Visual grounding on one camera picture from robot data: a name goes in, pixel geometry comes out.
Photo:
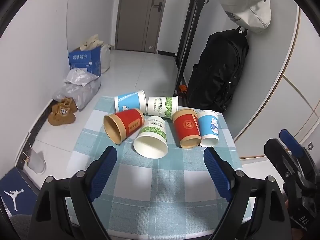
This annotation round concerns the white plastic parcel bag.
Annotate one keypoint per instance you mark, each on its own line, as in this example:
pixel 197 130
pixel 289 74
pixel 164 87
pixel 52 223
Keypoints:
pixel 80 77

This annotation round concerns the green white paper cup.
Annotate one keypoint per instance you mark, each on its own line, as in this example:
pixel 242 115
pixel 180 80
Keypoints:
pixel 163 106
pixel 151 141

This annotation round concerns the beige tote bag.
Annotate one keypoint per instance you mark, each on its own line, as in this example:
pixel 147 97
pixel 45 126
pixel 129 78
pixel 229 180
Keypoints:
pixel 92 43

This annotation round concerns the red kraft paper cup right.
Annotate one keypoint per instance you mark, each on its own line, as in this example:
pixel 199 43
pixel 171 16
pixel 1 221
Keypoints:
pixel 187 128

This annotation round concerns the blue cardboard box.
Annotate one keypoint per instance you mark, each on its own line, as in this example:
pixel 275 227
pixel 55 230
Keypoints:
pixel 87 59

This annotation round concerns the blue checkered tablecloth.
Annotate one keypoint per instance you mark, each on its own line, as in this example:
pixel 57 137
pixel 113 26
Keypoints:
pixel 169 198

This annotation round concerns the brown suede shoe back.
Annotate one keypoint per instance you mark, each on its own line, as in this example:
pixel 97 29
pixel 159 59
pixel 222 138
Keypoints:
pixel 66 102

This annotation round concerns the black backpack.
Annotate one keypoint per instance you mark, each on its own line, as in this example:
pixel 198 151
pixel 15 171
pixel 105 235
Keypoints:
pixel 218 72

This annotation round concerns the green white paper cup front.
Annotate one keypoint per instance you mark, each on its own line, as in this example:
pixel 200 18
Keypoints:
pixel 151 141

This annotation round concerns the blue jordan shoe box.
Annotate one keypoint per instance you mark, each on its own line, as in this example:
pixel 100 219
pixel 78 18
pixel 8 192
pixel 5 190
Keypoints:
pixel 18 196

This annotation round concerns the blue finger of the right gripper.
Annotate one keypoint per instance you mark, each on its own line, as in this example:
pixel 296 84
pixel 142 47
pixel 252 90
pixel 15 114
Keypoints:
pixel 281 160
pixel 291 143

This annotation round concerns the brown suede shoe front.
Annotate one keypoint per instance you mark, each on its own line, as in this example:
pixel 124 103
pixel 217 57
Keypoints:
pixel 61 115

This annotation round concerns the white dustpan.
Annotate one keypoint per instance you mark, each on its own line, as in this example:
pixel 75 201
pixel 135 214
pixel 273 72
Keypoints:
pixel 36 163

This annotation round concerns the white sack bag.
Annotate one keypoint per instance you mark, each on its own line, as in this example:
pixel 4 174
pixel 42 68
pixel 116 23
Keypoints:
pixel 105 58

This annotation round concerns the blue white paper cup right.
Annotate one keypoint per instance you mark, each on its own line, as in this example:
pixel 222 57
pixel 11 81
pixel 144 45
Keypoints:
pixel 209 129

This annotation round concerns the red kraft paper cup left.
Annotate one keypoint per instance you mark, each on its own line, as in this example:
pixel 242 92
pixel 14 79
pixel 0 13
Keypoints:
pixel 121 125

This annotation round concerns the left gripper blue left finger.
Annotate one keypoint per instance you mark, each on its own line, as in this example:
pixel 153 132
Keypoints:
pixel 100 171

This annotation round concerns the beige canvas bag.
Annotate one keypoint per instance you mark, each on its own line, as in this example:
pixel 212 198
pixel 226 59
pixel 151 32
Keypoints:
pixel 254 15

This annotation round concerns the blue white paper cup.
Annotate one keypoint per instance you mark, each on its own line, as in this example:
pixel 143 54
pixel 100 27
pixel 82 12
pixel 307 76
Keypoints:
pixel 130 101
pixel 209 129

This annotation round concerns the green white paper cup back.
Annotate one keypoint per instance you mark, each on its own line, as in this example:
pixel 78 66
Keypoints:
pixel 163 106

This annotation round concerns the brown suede shoe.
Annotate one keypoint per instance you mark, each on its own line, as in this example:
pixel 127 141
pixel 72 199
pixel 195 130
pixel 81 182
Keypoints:
pixel 66 102
pixel 61 115

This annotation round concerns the blue white paper cup back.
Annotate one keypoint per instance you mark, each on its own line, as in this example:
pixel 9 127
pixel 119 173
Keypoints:
pixel 130 101

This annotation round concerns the grey plastic parcel bag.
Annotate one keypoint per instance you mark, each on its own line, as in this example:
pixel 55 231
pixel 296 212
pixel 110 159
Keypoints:
pixel 81 95

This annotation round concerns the black tripod stand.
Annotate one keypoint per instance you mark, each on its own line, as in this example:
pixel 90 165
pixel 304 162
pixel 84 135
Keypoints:
pixel 191 21

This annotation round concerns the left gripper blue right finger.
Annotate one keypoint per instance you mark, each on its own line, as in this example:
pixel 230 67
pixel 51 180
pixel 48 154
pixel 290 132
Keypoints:
pixel 213 164

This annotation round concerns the red kraft paper cup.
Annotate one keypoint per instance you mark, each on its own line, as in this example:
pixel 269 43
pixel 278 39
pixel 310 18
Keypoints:
pixel 121 125
pixel 187 128

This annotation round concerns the grey brown door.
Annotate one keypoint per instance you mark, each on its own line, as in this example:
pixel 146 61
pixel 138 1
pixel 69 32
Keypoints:
pixel 138 25

